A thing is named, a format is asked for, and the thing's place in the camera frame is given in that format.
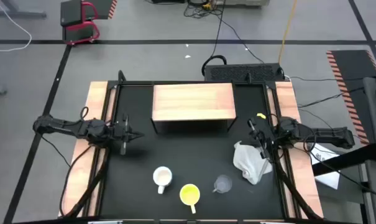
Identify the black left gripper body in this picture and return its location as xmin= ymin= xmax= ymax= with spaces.
xmin=108 ymin=113 xmax=131 ymax=156

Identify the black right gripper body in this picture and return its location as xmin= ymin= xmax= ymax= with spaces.
xmin=247 ymin=117 xmax=280 ymax=160

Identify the red white patterned mug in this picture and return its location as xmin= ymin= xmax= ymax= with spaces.
xmin=152 ymin=166 xmax=173 ymax=195

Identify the clear glass cup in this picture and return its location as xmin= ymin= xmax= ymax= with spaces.
xmin=212 ymin=174 xmax=233 ymax=194

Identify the yellow plastic mug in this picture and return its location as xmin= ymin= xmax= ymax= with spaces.
xmin=179 ymin=183 xmax=201 ymax=215

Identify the wooden shelf with black legs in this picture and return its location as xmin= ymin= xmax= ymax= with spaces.
xmin=151 ymin=82 xmax=239 ymax=135

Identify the white crumpled cloth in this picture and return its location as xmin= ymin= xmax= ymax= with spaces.
xmin=232 ymin=140 xmax=273 ymax=185

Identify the black computer case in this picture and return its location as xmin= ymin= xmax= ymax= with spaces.
xmin=203 ymin=63 xmax=285 ymax=83

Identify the white paper sheet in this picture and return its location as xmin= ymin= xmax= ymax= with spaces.
xmin=308 ymin=141 xmax=341 ymax=190

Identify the black beam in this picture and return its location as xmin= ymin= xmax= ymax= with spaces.
xmin=311 ymin=143 xmax=376 ymax=177

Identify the black hazard-striped floor mat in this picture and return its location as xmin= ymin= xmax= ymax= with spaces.
xmin=326 ymin=49 xmax=376 ymax=146
xmin=89 ymin=0 xmax=118 ymax=20

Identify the grey desk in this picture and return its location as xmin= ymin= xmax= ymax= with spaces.
xmin=361 ymin=76 xmax=376 ymax=224

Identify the black red step stool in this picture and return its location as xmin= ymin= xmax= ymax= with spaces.
xmin=60 ymin=0 xmax=101 ymax=46

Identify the grey flat box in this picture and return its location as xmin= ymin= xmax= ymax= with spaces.
xmin=215 ymin=0 xmax=270 ymax=7

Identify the grey metal table leg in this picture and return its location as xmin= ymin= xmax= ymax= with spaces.
xmin=0 ymin=0 xmax=47 ymax=19

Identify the black aluminium table frame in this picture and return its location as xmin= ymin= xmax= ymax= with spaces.
xmin=94 ymin=70 xmax=300 ymax=220

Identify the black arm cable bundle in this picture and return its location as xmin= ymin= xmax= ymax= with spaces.
xmin=59 ymin=144 xmax=111 ymax=218
xmin=273 ymin=149 xmax=324 ymax=220

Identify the thin black cable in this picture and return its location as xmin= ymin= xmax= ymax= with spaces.
xmin=285 ymin=75 xmax=376 ymax=82
xmin=298 ymin=86 xmax=365 ymax=109
xmin=211 ymin=0 xmax=226 ymax=58
xmin=218 ymin=15 xmax=265 ymax=64

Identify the thick black cable loop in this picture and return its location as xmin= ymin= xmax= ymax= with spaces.
xmin=201 ymin=55 xmax=228 ymax=77

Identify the yellow cable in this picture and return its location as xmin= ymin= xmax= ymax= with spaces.
xmin=277 ymin=0 xmax=298 ymax=65

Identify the white cable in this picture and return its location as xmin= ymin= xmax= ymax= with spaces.
xmin=0 ymin=0 xmax=32 ymax=52

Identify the black cable tangle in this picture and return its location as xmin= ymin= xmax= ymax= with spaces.
xmin=183 ymin=0 xmax=226 ymax=19

